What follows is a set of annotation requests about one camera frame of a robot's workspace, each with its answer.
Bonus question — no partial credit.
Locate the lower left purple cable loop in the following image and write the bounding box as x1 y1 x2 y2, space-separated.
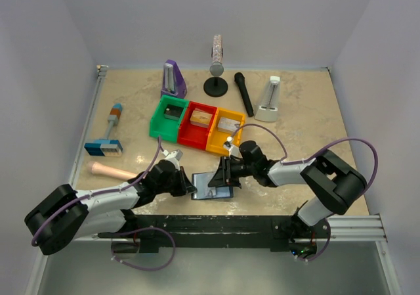
110 227 177 272

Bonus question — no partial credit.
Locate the blue toy block hammer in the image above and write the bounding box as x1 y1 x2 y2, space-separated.
84 103 123 157

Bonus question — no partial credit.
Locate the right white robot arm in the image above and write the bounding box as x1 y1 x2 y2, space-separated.
208 141 371 237

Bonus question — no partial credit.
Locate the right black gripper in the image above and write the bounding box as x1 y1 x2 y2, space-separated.
208 155 257 188

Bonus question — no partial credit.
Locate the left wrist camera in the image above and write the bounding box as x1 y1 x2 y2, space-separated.
161 149 183 170

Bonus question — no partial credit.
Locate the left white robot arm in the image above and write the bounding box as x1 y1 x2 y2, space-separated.
24 160 196 256

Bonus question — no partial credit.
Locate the red plastic bin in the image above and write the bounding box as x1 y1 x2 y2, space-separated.
177 101 217 150

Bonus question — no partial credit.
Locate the purple metronome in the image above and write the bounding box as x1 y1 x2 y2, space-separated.
160 59 187 99

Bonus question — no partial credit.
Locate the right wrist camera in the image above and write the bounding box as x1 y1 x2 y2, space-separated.
223 136 241 158

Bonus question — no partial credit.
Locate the white card stack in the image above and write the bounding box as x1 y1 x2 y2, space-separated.
217 117 241 134

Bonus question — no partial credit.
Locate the black handheld microphone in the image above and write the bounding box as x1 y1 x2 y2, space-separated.
234 72 254 118

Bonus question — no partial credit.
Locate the glitter microphone on stand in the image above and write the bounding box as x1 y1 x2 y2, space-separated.
209 34 224 77

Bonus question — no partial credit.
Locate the green plastic bin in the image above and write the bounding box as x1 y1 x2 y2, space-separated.
149 95 190 143

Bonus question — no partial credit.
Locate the orange card stack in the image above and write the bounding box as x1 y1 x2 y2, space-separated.
190 109 213 127

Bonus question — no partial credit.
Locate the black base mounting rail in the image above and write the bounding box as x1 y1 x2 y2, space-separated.
98 215 331 252

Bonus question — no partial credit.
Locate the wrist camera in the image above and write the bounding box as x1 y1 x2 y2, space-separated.
223 136 241 158
161 149 183 170

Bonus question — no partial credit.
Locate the black round microphone stand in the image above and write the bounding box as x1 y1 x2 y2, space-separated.
203 77 228 97

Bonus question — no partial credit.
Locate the yellow plastic bin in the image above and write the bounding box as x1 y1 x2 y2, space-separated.
205 108 245 156

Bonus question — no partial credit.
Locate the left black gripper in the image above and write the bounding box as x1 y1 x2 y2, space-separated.
156 166 196 197

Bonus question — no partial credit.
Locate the navy blue card holder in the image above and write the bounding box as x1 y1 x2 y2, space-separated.
191 171 234 200

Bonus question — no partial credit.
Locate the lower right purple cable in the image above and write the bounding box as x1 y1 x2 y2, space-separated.
293 216 331 263

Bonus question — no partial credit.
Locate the black card stack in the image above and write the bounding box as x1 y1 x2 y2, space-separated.
163 104 184 121

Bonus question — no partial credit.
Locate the white metronome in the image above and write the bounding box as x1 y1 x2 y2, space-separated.
255 76 281 122

